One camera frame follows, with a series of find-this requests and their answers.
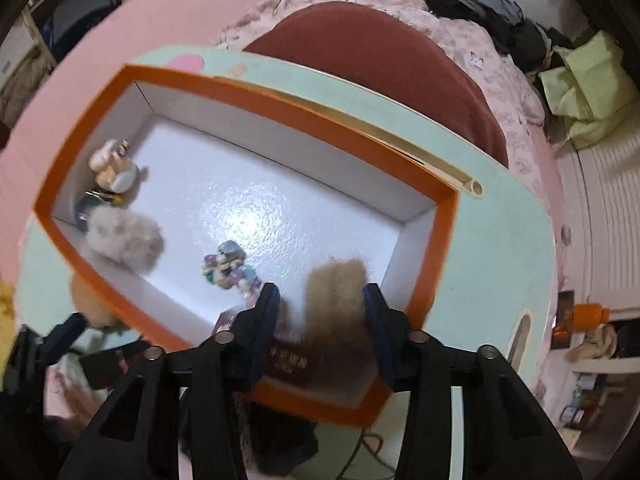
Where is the beige furry pouch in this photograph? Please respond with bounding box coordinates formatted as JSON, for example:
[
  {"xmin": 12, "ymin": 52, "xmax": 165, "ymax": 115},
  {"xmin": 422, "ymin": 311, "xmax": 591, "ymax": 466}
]
[{"xmin": 303, "ymin": 258, "xmax": 373, "ymax": 398}]

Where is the beaded charm keychain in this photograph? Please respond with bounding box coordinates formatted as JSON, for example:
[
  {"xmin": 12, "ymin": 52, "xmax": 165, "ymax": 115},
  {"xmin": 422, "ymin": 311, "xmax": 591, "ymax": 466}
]
[{"xmin": 202, "ymin": 240, "xmax": 262, "ymax": 308}]

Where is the tan round plush toy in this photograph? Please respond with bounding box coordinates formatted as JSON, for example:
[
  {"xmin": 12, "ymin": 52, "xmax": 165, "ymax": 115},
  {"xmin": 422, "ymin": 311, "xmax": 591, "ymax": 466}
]
[{"xmin": 70, "ymin": 273, "xmax": 125, "ymax": 333}]

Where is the black patterned cloth pouch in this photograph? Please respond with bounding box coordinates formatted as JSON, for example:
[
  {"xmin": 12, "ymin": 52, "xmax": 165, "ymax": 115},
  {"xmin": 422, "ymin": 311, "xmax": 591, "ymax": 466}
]
[{"xmin": 179, "ymin": 389, "xmax": 321, "ymax": 478}]

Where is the white fluffy pompom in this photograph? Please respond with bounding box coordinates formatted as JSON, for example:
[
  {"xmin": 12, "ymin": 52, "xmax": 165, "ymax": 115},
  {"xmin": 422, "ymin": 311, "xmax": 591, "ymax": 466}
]
[{"xmin": 86, "ymin": 205, "xmax": 164, "ymax": 273}]

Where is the small cartoon figurine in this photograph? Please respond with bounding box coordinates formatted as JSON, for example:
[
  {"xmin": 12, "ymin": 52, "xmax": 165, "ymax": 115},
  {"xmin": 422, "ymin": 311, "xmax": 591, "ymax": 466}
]
[{"xmin": 75, "ymin": 139, "xmax": 139, "ymax": 211}]

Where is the mint green lap table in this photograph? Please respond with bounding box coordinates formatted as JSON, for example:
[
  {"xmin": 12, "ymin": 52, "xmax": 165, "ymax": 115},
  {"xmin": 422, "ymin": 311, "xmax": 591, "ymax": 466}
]
[{"xmin": 32, "ymin": 47, "xmax": 560, "ymax": 479}]

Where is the orange cardboard box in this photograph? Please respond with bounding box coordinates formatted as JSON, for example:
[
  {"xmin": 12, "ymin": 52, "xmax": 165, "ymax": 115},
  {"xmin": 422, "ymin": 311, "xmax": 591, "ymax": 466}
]
[{"xmin": 32, "ymin": 63, "xmax": 460, "ymax": 430}]

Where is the orange bottle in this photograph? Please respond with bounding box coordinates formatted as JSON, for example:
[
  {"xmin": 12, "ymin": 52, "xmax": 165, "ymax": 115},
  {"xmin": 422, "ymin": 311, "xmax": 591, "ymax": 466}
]
[{"xmin": 551, "ymin": 304, "xmax": 611, "ymax": 350}]

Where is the dark red pillow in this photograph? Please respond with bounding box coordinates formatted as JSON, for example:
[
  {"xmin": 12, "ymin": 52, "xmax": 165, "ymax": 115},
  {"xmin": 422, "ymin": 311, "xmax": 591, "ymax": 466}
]
[{"xmin": 244, "ymin": 2, "xmax": 509, "ymax": 167}]

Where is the light green hanging garment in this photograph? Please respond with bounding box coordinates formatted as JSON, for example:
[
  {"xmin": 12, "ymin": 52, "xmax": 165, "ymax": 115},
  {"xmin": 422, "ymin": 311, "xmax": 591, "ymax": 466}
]
[{"xmin": 539, "ymin": 30, "xmax": 639, "ymax": 150}]

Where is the pile of dark clothes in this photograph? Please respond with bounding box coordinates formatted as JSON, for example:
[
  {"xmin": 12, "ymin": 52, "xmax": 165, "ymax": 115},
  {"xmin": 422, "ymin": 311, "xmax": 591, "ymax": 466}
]
[{"xmin": 424, "ymin": 0, "xmax": 574, "ymax": 74}]

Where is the pink floral blanket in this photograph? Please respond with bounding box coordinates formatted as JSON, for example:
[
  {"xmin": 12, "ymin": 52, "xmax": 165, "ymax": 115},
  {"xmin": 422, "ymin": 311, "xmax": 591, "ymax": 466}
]
[{"xmin": 215, "ymin": 0, "xmax": 548, "ymax": 203}]

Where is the black cable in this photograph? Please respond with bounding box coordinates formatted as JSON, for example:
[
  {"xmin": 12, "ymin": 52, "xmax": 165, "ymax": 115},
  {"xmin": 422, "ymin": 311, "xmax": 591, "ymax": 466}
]
[{"xmin": 328, "ymin": 429, "xmax": 402, "ymax": 480}]

